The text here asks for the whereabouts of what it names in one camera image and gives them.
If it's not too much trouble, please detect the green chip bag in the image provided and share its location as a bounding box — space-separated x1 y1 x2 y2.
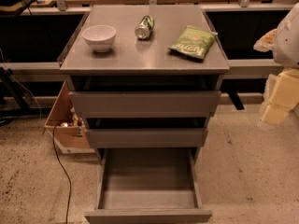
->
168 25 217 60

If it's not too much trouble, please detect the green soda can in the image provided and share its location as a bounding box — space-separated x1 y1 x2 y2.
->
135 15 155 39

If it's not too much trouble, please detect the grey top drawer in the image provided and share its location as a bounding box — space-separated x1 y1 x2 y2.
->
69 91 221 118

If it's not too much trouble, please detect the grey open bottom drawer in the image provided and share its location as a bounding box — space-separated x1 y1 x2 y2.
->
85 148 212 224

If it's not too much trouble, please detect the grey metal rail frame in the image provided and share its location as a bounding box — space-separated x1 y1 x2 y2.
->
1 4 292 82

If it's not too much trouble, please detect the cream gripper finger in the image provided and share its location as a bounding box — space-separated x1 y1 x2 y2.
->
260 68 299 125
253 29 276 52

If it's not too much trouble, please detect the wooden box on floor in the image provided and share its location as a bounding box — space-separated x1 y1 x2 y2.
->
45 81 93 154

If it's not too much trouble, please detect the grey drawer cabinet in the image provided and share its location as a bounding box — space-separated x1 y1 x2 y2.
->
56 5 231 161

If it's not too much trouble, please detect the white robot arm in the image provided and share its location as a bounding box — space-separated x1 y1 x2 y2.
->
253 3 299 126

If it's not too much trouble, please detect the black floor cable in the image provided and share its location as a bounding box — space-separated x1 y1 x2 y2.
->
51 123 73 224

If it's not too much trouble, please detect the white ceramic bowl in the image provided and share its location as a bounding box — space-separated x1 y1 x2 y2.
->
82 25 116 52

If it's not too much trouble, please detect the grey middle drawer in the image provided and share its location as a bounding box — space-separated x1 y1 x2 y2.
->
85 128 207 148

